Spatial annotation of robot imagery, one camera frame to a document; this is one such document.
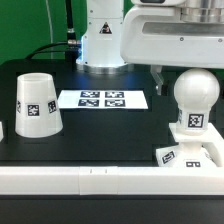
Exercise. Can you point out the white fence bar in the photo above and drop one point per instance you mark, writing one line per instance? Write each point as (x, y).
(111, 181)
(1, 132)

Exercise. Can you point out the white left fence bar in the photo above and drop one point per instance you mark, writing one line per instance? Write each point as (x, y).
(1, 132)

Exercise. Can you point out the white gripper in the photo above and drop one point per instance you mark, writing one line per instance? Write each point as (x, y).
(185, 33)

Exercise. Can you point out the white lamp shade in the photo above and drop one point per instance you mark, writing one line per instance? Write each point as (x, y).
(37, 111)

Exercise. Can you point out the white marker sheet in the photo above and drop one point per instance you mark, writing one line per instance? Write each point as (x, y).
(102, 99)

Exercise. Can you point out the white lamp base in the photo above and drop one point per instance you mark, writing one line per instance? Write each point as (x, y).
(194, 150)

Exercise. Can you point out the white lamp bulb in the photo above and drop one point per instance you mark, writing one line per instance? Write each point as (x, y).
(195, 91)

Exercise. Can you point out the white front fence bar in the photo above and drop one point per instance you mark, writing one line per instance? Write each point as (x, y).
(111, 181)

